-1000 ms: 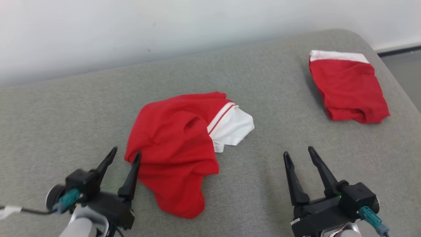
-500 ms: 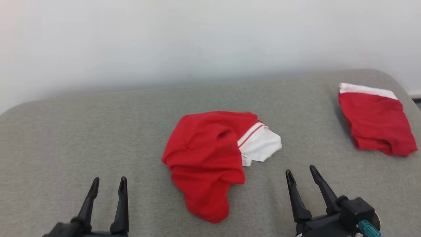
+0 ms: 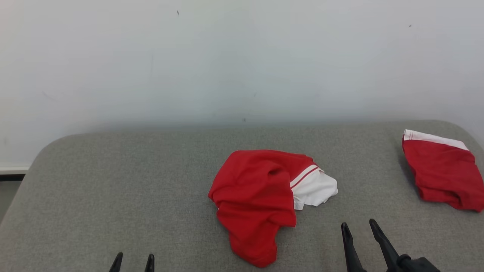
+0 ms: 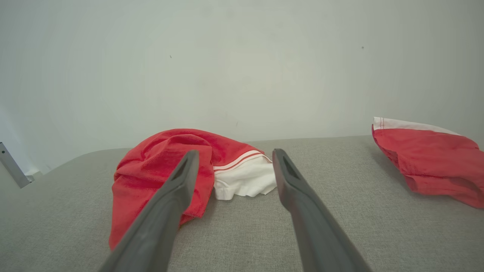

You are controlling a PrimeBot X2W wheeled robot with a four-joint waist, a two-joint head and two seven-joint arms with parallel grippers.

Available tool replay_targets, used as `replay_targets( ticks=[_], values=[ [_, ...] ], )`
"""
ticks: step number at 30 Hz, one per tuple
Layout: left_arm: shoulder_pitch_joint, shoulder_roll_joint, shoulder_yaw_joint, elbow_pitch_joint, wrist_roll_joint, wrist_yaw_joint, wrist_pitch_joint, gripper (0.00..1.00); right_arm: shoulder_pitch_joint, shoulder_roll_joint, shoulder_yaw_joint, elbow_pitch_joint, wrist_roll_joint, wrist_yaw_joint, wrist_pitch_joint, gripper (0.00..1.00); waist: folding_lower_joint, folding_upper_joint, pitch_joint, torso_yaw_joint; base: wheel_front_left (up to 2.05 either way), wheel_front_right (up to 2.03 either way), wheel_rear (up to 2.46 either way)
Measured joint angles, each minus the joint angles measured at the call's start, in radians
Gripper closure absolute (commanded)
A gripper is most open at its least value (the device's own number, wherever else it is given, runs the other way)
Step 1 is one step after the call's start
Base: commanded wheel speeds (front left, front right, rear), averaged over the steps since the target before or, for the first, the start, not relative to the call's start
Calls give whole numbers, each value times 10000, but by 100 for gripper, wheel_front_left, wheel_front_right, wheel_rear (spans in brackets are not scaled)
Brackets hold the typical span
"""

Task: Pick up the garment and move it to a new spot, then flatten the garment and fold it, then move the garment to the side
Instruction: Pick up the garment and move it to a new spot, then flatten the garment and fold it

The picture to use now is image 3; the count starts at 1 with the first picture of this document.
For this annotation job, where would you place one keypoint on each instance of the red jersey with white sleeves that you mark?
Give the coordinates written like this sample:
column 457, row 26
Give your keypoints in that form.
column 253, row 196

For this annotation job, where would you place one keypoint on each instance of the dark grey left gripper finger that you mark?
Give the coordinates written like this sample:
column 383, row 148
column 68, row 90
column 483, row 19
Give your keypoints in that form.
column 150, row 264
column 117, row 264

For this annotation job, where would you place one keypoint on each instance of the white wall baseboard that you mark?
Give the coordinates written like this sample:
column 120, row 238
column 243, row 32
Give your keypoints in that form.
column 13, row 170

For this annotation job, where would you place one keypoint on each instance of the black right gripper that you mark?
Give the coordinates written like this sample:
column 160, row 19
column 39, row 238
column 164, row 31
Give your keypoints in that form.
column 416, row 265

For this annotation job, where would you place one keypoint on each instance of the red shorts with white stripe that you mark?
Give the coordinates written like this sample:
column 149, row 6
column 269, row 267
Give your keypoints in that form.
column 442, row 170

